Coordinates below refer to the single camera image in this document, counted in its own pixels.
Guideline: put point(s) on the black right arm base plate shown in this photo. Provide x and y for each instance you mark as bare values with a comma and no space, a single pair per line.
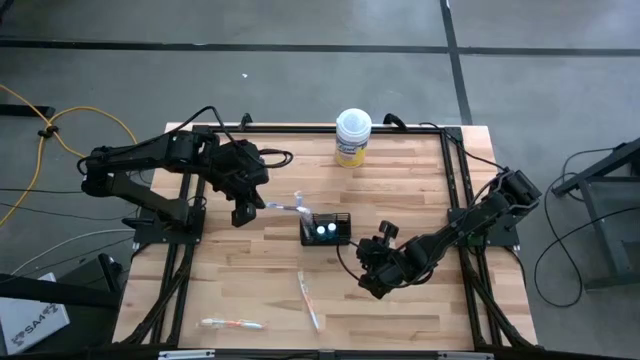
500,239

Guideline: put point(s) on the blue mouthwash bottle white cap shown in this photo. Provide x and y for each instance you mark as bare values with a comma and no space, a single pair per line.
320,231
332,228

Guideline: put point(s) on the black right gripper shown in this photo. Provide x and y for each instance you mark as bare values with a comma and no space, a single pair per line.
385,265

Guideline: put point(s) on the silver aluminium bar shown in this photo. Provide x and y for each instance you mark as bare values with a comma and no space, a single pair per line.
465,355
187,354

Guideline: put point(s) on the black metal foot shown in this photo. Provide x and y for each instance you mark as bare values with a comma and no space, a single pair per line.
25,111

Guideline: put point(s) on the black angled beam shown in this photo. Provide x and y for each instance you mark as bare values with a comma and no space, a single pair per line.
60,292

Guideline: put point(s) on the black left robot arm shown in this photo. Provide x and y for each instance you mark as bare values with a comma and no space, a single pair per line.
150,150

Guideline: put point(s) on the white yellow wipes canister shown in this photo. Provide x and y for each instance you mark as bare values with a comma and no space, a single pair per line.
352,145

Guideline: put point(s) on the black metal cart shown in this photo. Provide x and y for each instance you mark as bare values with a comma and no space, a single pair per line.
620,156

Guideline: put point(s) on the white printed cardboard box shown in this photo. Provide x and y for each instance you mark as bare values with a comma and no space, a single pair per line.
30,325

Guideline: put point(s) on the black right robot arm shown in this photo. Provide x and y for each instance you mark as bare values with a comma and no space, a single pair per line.
465,225

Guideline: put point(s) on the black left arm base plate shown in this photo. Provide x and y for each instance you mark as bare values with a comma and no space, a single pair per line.
150,235

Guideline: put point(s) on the orange toothbrush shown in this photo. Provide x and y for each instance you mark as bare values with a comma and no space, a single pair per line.
306,299
232,324

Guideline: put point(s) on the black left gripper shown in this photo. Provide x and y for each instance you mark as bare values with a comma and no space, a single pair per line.
240,170

